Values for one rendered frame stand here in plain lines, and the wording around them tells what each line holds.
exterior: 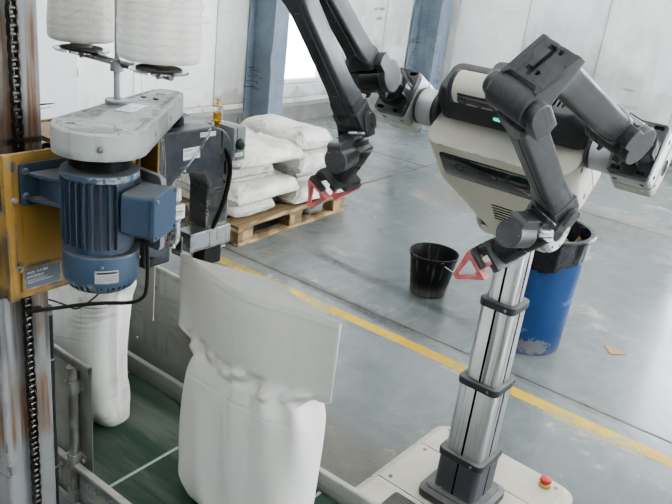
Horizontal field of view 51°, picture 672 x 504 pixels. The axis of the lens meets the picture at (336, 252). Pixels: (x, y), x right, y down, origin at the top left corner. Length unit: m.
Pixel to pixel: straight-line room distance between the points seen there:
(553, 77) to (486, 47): 9.04
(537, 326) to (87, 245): 2.71
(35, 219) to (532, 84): 1.01
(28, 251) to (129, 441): 0.84
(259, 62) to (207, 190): 5.94
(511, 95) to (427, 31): 9.19
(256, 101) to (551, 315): 4.87
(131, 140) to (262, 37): 6.38
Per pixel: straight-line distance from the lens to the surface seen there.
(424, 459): 2.49
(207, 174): 1.84
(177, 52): 1.44
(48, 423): 1.90
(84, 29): 1.65
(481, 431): 2.16
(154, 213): 1.38
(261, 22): 7.72
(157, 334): 2.57
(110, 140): 1.36
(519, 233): 1.37
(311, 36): 1.50
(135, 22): 1.44
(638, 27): 9.46
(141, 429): 2.30
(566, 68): 1.10
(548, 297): 3.69
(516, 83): 1.10
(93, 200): 1.42
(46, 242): 1.61
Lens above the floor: 1.75
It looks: 22 degrees down
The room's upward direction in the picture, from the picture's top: 7 degrees clockwise
